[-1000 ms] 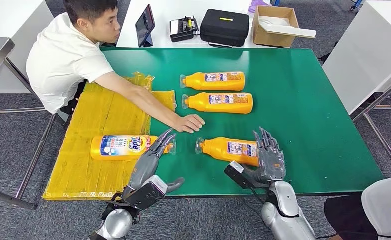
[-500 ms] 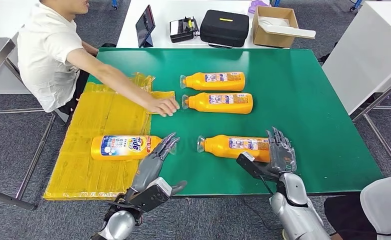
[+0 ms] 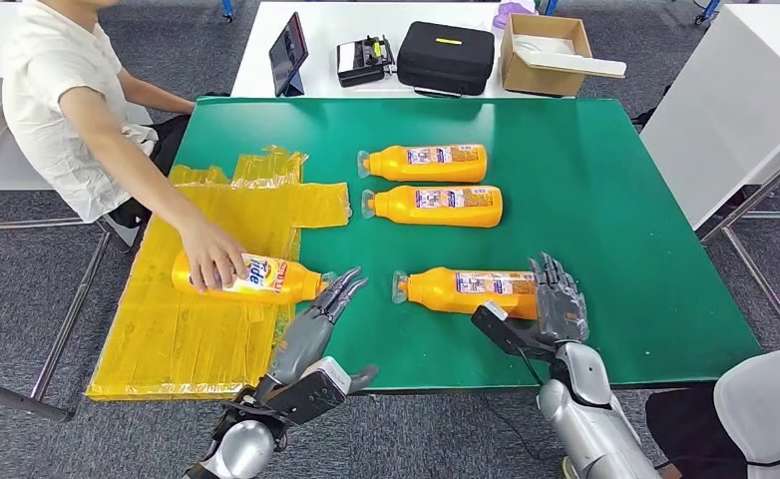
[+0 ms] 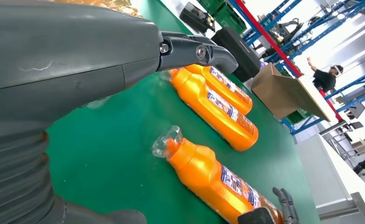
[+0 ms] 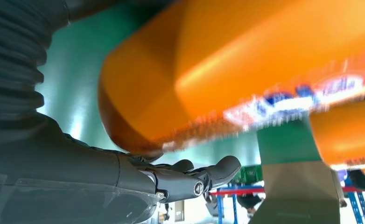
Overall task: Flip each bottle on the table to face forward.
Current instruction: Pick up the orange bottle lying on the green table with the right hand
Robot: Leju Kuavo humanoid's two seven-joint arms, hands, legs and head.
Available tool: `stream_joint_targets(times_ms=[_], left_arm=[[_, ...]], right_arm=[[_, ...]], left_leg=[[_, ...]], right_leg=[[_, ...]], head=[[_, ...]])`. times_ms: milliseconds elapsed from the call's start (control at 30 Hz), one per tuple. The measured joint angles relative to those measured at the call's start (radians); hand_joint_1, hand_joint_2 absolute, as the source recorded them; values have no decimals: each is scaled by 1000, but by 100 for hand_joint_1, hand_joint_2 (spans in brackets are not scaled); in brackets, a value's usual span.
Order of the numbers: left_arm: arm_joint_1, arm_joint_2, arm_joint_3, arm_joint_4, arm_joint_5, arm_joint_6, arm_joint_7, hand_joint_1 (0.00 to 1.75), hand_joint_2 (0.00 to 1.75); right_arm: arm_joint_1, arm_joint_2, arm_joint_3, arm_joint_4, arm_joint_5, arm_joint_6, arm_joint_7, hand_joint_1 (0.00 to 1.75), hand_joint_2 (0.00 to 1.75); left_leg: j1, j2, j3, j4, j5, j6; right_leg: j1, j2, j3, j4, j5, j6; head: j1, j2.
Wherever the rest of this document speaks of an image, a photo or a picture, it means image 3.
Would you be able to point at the person's right hand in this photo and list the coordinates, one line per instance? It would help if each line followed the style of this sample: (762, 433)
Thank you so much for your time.
(215, 258)

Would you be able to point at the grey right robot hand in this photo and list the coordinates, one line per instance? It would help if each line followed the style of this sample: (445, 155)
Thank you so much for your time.
(558, 307)

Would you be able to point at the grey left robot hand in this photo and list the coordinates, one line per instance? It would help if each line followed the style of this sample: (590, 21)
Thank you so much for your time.
(301, 344)

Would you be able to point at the orange detergent bottle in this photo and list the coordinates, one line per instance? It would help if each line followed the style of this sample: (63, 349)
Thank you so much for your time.
(390, 164)
(297, 281)
(429, 291)
(396, 206)

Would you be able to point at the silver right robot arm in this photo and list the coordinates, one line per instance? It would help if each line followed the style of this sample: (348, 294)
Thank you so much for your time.
(582, 416)

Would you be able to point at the person's right forearm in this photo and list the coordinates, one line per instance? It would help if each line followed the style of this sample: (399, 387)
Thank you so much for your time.
(149, 185)

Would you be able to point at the person's left forearm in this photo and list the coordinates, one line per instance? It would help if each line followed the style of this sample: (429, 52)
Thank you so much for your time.
(159, 99)

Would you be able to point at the green table mat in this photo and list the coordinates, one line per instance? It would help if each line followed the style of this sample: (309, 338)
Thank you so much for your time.
(595, 231)

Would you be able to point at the yellow plastic sheet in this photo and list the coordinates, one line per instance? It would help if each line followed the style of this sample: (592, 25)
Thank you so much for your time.
(165, 344)

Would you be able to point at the black bag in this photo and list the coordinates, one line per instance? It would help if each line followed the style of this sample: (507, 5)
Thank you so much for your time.
(642, 118)

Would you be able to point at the black tablet with blue stand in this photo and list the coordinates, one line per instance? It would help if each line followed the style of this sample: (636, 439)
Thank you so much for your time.
(287, 53)

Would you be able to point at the person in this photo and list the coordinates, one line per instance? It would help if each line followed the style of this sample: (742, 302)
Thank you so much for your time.
(773, 410)
(53, 99)

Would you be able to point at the brown cardboard box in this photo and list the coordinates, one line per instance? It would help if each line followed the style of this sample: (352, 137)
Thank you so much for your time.
(539, 79)

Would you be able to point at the white foam board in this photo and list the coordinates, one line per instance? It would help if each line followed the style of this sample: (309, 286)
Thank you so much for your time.
(578, 64)

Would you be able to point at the white table with metal legs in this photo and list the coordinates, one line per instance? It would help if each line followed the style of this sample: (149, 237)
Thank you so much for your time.
(727, 99)

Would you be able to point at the black hard carry case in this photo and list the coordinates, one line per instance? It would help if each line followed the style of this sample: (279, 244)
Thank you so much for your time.
(444, 59)

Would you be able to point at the purple plastic object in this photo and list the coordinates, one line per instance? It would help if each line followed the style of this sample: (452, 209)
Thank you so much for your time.
(510, 12)

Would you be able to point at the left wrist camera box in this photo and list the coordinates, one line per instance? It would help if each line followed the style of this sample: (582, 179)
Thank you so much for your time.
(304, 396)

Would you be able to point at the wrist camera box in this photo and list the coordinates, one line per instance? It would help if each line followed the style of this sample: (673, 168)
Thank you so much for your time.
(304, 396)
(506, 334)

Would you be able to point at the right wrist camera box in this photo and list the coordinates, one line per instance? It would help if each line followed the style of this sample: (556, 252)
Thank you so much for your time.
(506, 334)

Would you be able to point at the blue metal frame leg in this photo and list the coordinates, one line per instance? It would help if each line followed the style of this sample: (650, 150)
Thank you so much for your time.
(229, 8)
(549, 6)
(707, 10)

